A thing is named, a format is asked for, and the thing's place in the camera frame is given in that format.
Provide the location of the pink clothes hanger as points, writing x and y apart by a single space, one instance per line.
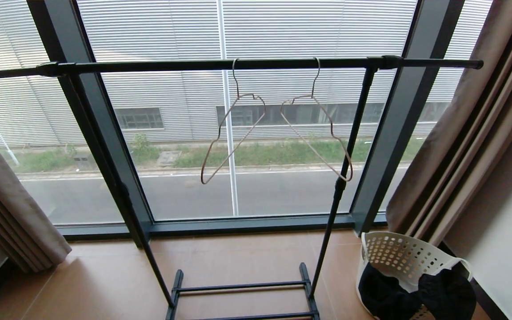
234 149
314 148

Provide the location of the black clothes rack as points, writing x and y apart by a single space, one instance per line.
149 66

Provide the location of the white laundry basket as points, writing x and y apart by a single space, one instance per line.
398 258

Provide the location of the window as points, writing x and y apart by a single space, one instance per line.
282 35

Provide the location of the black garment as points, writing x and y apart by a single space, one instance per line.
385 293

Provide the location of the brown curtain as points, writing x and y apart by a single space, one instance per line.
482 111
7 213

